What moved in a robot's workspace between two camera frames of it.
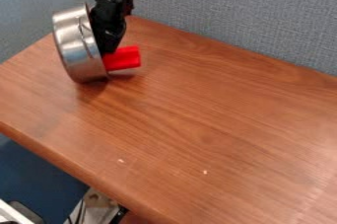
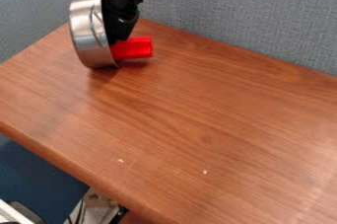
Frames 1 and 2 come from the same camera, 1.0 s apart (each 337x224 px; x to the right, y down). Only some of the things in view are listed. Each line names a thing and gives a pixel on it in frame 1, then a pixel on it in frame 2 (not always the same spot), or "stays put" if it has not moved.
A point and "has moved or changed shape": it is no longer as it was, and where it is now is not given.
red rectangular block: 125,57 → 134,47
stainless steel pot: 78,45 has moved or changed shape
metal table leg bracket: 97,209 stays put
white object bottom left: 15,212 stays put
